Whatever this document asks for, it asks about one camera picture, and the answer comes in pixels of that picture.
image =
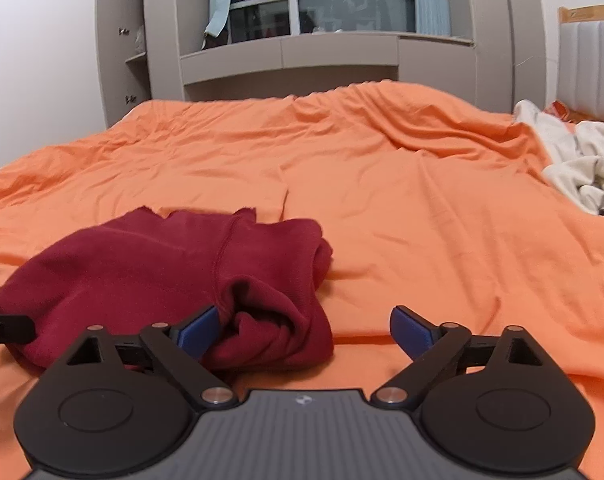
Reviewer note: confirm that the orange bed cover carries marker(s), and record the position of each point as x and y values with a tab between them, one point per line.
426	201

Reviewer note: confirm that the dark red small garment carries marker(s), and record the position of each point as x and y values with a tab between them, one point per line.
144	268

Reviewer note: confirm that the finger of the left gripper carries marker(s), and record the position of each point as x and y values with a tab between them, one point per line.
16	329

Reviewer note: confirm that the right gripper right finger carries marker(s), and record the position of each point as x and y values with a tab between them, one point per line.
412	333

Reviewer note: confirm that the cream patterned clothes pile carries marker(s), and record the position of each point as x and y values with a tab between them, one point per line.
576	155

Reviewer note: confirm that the grey padded headboard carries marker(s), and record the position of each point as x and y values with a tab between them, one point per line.
581	61

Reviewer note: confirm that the grey wall cabinet unit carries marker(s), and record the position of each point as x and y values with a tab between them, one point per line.
153	49

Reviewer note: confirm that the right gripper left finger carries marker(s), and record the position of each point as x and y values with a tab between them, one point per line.
195	335

